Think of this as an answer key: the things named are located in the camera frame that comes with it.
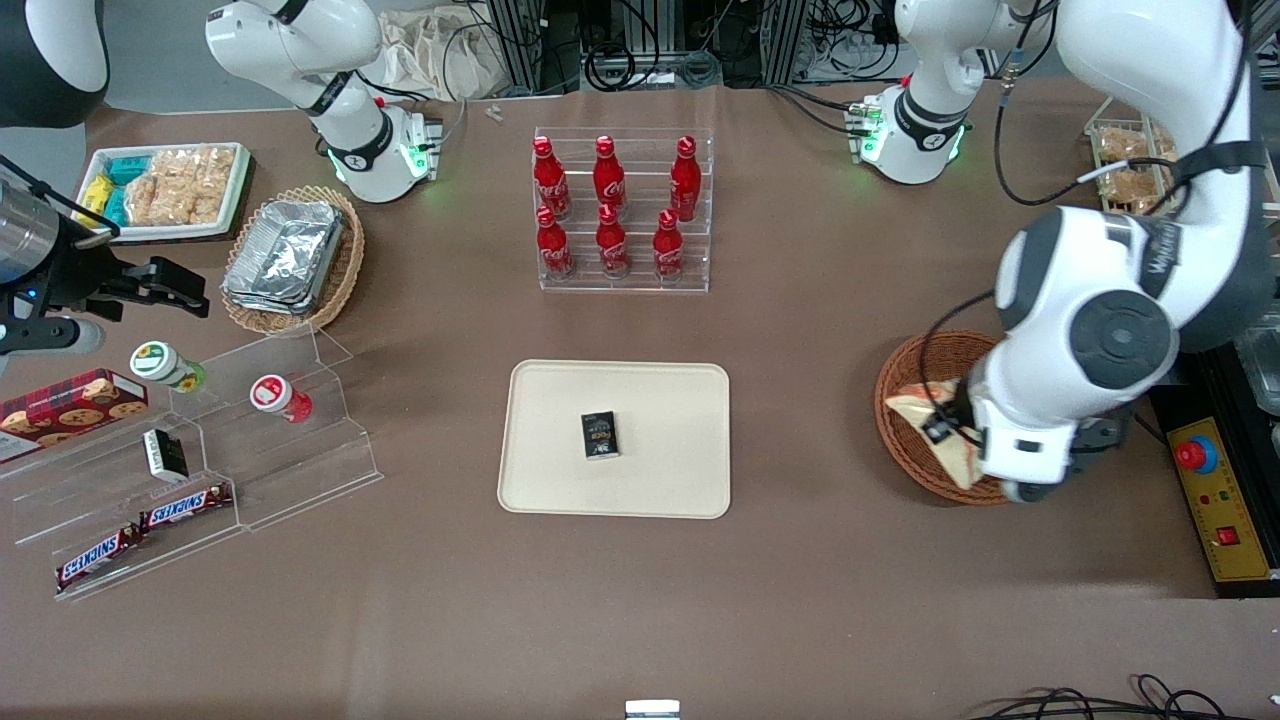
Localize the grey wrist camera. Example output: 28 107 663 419
0 314 107 359
1000 414 1127 505

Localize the brown wicker basket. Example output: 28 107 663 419
874 329 1011 507

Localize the small black white box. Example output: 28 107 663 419
141 428 190 485

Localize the triangle sandwich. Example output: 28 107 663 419
884 379 987 492

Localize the red cola bottle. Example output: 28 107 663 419
593 135 628 216
653 208 686 282
595 204 631 279
535 206 577 281
669 135 703 223
532 136 573 222

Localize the beige plastic tray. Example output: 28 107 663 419
497 359 732 520

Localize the rice cracker snack bag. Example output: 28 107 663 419
186 147 237 225
124 150 197 227

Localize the green lid cup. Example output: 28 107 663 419
129 340 207 394

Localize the clear acrylic bottle rack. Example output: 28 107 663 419
532 126 716 295

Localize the beige cloth bag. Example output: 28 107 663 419
378 8 513 102

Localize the light woven basket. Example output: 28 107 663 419
219 184 367 337

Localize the clear acrylic step stand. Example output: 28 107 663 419
0 324 385 603

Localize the wire basket with snacks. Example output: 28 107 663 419
1084 116 1185 219

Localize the red cookie box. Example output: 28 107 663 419
0 367 150 464

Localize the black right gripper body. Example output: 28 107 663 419
38 212 161 323

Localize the yellow emergency stop box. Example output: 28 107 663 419
1164 414 1278 585

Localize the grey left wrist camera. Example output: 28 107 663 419
1000 414 1127 505

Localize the red lid cup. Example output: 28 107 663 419
249 374 314 425

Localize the snickers bar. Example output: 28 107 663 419
55 525 144 589
138 483 234 532

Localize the small black packet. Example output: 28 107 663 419
580 410 623 462

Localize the stack of foil trays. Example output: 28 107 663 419
221 199 347 317

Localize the black floor cable bundle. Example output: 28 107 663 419
985 674 1280 720

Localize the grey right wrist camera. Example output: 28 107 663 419
0 314 107 359

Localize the white snack tray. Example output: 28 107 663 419
76 142 253 243

